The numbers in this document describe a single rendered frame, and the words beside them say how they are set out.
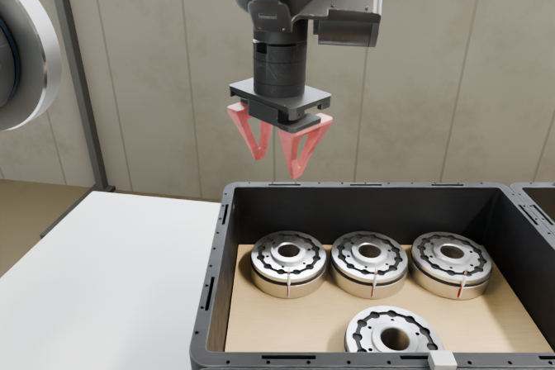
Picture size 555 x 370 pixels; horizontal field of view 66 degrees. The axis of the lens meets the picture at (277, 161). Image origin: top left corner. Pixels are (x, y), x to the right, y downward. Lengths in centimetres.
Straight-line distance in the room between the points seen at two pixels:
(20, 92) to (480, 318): 60
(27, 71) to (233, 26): 149
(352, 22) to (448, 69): 156
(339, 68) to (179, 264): 131
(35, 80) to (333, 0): 33
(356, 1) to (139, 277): 61
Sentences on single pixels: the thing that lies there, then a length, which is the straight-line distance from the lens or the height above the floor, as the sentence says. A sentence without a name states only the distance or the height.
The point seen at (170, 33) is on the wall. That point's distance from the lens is 207.
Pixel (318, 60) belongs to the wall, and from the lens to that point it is 193.
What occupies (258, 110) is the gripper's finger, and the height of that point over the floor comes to 108.
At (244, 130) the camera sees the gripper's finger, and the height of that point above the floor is 104.
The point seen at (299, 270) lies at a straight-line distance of 57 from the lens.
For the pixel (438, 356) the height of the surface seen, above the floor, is 94.
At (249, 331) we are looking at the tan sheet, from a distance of 54.
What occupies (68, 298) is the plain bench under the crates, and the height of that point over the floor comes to 70.
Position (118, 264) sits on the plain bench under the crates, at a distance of 87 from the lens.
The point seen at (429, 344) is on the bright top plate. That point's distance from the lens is 52.
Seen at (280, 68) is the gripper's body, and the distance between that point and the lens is 45.
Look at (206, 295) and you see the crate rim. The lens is 44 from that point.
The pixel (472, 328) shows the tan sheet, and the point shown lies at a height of 83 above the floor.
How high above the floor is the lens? 124
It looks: 27 degrees down
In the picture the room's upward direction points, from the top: straight up
